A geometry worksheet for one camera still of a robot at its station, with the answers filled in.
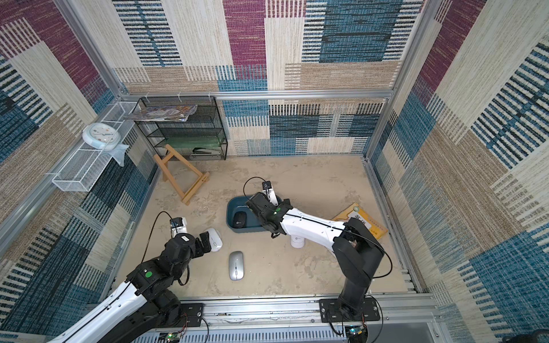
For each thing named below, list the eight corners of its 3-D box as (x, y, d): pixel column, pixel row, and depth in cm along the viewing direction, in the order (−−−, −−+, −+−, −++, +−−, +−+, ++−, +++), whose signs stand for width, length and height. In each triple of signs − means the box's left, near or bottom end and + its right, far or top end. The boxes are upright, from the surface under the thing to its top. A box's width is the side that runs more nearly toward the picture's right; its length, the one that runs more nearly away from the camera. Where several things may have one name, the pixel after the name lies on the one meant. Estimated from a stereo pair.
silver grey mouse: (229, 281, 83) (228, 279, 81) (230, 254, 90) (229, 251, 87) (244, 279, 83) (243, 277, 81) (244, 252, 90) (243, 250, 88)
